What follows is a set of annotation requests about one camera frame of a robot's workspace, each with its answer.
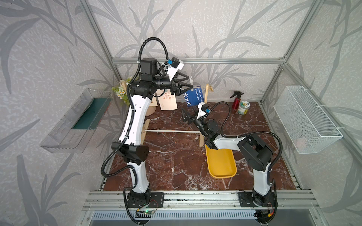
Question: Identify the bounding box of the blue calligraphy postcard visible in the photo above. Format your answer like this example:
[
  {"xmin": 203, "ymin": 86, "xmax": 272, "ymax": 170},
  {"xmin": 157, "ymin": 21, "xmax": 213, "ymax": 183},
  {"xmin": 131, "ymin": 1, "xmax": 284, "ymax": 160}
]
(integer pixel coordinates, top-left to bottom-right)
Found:
[{"xmin": 183, "ymin": 87, "xmax": 204, "ymax": 106}]

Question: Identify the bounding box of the cream red-text postcard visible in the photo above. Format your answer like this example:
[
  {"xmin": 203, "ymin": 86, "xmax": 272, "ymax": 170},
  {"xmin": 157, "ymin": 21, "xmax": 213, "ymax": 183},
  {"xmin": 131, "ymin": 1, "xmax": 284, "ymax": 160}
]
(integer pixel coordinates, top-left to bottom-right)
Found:
[{"xmin": 156, "ymin": 89, "xmax": 177, "ymax": 111}]

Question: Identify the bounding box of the wooden string rack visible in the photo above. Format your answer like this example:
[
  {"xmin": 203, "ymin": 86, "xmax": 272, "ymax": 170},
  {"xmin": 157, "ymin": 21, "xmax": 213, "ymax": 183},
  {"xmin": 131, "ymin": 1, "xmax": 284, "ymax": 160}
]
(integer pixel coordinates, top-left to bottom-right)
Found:
[{"xmin": 120, "ymin": 79, "xmax": 215, "ymax": 148}]

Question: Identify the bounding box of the white clothespin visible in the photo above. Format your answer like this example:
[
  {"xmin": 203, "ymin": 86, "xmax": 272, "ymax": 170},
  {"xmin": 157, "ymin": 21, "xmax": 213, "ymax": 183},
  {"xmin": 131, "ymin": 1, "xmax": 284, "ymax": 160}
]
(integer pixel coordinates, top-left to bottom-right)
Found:
[{"xmin": 189, "ymin": 76, "xmax": 194, "ymax": 89}]

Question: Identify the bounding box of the yellow calligraphy postcard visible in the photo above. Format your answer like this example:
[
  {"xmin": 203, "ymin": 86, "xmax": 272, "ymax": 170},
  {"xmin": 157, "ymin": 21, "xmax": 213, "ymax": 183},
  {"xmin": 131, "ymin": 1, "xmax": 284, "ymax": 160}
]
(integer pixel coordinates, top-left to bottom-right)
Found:
[{"xmin": 150, "ymin": 92, "xmax": 158, "ymax": 107}]

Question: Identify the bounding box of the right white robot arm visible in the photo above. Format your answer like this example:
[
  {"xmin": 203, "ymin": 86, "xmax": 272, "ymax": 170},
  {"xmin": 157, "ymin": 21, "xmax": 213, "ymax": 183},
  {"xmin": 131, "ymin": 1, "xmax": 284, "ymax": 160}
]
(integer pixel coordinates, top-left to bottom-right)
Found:
[{"xmin": 182, "ymin": 109, "xmax": 282, "ymax": 208}]

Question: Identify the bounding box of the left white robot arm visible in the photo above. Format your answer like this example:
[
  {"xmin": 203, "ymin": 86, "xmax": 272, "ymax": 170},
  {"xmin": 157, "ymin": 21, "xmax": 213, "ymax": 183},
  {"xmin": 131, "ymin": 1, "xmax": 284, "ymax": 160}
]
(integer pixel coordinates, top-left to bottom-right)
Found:
[{"xmin": 112, "ymin": 57, "xmax": 193, "ymax": 207}]

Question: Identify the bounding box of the red spray bottle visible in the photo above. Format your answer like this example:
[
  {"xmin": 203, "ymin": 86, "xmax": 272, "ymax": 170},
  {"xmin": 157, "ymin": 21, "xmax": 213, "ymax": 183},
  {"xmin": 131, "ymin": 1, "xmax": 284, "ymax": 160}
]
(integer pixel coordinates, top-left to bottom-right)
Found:
[{"xmin": 230, "ymin": 90, "xmax": 245, "ymax": 110}]

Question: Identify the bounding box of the yellow plastic tray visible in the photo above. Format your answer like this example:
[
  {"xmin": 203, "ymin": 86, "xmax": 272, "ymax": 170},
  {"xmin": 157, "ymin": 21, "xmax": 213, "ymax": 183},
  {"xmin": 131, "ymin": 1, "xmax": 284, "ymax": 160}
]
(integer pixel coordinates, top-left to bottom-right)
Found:
[{"xmin": 206, "ymin": 146, "xmax": 237, "ymax": 179}]

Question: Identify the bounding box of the green-lidded tin can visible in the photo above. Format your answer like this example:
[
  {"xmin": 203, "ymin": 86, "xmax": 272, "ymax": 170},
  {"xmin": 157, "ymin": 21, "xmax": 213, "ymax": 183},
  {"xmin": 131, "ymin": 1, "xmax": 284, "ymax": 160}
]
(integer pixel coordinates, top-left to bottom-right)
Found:
[{"xmin": 237, "ymin": 100, "xmax": 250, "ymax": 115}]

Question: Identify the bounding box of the potted flower plant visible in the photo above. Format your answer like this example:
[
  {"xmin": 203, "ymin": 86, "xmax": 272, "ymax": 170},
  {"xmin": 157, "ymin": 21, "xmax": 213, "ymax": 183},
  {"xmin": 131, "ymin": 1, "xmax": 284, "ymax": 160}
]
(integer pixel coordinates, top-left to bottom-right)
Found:
[{"xmin": 112, "ymin": 77, "xmax": 132, "ymax": 105}]

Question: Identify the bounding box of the green mat in shelf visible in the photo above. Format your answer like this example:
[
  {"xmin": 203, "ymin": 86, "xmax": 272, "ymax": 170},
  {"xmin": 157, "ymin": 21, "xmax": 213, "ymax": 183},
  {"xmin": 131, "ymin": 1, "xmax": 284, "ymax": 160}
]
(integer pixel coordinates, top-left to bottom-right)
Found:
[{"xmin": 72, "ymin": 98, "xmax": 111, "ymax": 130}]

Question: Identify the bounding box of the circuit board with LED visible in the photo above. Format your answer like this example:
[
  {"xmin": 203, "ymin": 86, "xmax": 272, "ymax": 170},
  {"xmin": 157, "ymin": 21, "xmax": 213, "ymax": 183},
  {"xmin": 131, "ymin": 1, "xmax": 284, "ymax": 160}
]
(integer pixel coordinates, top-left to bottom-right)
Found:
[{"xmin": 135, "ymin": 209, "xmax": 157, "ymax": 218}]

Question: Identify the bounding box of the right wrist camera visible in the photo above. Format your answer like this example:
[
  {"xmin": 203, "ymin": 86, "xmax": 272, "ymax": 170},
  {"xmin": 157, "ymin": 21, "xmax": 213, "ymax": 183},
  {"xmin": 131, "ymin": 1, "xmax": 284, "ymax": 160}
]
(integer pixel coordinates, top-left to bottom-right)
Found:
[{"xmin": 197, "ymin": 102, "xmax": 210, "ymax": 120}]

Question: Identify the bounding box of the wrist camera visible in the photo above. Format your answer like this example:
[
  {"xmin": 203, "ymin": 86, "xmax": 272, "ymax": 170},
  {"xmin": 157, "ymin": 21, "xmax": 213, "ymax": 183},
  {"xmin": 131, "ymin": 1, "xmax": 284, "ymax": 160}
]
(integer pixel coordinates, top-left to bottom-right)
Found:
[
  {"xmin": 166, "ymin": 57, "xmax": 184, "ymax": 82},
  {"xmin": 197, "ymin": 102, "xmax": 210, "ymax": 120}
]

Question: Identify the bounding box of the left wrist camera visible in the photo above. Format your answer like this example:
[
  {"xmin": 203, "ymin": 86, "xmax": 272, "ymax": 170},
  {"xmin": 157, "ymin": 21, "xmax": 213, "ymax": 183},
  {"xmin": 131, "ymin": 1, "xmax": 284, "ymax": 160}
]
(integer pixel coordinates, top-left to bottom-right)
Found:
[{"xmin": 166, "ymin": 57, "xmax": 184, "ymax": 82}]

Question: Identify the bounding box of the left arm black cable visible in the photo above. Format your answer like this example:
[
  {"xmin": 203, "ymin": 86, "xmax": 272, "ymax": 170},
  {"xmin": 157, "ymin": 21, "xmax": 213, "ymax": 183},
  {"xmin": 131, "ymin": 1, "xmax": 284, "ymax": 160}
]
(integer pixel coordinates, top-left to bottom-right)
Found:
[{"xmin": 100, "ymin": 36, "xmax": 170, "ymax": 178}]

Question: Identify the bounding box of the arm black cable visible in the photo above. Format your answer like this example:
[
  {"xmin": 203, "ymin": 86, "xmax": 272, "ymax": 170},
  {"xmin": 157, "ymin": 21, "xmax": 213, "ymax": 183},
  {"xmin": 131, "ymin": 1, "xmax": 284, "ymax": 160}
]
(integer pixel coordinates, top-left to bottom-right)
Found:
[
  {"xmin": 100, "ymin": 36, "xmax": 170, "ymax": 178},
  {"xmin": 207, "ymin": 101, "xmax": 283, "ymax": 172}
]

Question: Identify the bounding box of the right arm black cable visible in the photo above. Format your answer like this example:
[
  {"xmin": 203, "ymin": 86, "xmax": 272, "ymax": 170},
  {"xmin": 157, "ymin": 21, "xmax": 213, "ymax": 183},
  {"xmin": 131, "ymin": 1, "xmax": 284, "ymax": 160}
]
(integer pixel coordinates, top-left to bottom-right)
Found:
[{"xmin": 207, "ymin": 101, "xmax": 283, "ymax": 172}]

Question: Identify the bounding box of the white wire basket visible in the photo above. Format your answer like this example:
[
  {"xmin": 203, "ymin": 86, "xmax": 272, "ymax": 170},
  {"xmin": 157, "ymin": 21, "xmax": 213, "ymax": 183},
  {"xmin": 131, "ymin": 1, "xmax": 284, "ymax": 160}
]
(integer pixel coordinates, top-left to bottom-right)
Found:
[{"xmin": 274, "ymin": 85, "xmax": 343, "ymax": 154}]

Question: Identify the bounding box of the clear plastic wall shelf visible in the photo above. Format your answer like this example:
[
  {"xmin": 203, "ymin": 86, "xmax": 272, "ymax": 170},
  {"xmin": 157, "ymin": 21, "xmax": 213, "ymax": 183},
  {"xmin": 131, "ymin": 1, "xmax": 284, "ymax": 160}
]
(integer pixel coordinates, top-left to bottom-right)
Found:
[{"xmin": 40, "ymin": 88, "xmax": 112, "ymax": 153}]

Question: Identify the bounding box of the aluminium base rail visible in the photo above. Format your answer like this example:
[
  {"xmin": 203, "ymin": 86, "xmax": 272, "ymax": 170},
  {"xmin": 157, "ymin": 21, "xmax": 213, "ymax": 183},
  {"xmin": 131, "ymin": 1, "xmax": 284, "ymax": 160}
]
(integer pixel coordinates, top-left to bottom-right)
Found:
[{"xmin": 82, "ymin": 190, "xmax": 320, "ymax": 211}]

